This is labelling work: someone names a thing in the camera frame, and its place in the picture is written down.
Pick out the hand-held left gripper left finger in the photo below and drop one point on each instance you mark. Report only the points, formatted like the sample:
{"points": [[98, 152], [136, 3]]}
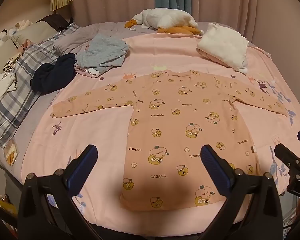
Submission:
{"points": [[81, 170]]}

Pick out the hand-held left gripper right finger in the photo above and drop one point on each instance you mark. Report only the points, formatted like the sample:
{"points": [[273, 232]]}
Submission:
{"points": [[215, 172]]}

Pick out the peach printed long-sleeve shirt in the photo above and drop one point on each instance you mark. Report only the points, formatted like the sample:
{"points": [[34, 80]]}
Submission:
{"points": [[177, 120]]}

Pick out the orange snack packet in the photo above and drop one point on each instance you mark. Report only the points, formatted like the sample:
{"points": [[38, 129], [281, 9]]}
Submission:
{"points": [[11, 153]]}

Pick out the plaid quilt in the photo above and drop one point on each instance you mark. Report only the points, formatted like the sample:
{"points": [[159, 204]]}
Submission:
{"points": [[17, 100]]}

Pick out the light pink garment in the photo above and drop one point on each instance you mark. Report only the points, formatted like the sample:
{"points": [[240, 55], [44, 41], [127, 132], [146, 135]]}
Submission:
{"points": [[88, 72]]}

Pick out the dark navy garment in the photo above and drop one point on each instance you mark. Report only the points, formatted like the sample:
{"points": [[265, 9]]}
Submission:
{"points": [[52, 75]]}

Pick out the white printed shirt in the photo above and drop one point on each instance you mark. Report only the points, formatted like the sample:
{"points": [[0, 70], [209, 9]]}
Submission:
{"points": [[0, 88]]}

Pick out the pink folded garment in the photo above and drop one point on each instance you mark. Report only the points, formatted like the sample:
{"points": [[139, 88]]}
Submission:
{"points": [[212, 57]]}

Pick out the grey garment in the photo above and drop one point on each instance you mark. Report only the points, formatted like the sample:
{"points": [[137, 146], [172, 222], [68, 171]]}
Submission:
{"points": [[102, 52]]}

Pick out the white folded garment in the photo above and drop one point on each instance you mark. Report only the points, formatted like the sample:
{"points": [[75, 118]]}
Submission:
{"points": [[225, 40]]}

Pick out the cream printed cloth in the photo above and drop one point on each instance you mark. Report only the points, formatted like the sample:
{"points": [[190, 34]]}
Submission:
{"points": [[11, 62]]}

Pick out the pink printed bed sheet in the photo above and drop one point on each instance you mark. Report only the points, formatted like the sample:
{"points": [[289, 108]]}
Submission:
{"points": [[165, 52]]}

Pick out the beige headboard cushion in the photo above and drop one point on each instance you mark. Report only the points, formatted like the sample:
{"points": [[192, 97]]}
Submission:
{"points": [[35, 31]]}

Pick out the dark brown pillow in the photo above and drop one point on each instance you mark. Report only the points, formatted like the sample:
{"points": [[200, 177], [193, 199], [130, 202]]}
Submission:
{"points": [[55, 20]]}

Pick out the black and white plush toy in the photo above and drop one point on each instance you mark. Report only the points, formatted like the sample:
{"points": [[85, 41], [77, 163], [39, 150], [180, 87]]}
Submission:
{"points": [[1, 38]]}

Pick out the cream plush toy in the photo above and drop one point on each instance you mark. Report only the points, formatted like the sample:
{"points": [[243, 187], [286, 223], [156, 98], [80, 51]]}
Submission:
{"points": [[21, 25]]}

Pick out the white goose plush toy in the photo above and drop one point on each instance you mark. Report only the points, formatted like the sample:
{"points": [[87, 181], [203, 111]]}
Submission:
{"points": [[165, 17]]}

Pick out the pink curtain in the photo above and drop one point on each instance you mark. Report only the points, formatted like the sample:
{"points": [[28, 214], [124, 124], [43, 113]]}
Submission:
{"points": [[115, 0]]}

